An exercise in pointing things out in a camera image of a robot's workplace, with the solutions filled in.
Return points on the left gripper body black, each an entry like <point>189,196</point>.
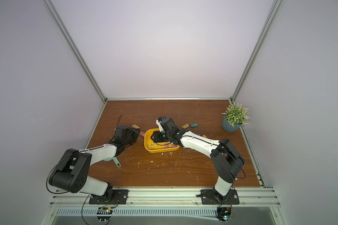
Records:
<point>132,137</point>

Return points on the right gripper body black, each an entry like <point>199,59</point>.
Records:
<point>160,137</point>

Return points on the yellow plastic storage box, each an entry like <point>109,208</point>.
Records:
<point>152,147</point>

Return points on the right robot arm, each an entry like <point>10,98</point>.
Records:
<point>227,160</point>

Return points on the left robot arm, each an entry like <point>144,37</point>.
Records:
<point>71,174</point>

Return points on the potted green plant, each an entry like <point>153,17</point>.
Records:
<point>234,117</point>

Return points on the left controller board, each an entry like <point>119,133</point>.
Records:
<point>104,214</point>

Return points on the controller board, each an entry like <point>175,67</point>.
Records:
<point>104,214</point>
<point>224,214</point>

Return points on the right controller board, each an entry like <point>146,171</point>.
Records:
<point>224,214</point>

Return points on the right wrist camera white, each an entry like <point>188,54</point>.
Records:
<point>158,122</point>

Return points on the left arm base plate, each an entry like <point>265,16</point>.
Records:
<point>113,196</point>

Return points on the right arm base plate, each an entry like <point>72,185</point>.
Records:
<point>211,197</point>

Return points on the aluminium front rail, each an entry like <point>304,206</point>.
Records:
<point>174,197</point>

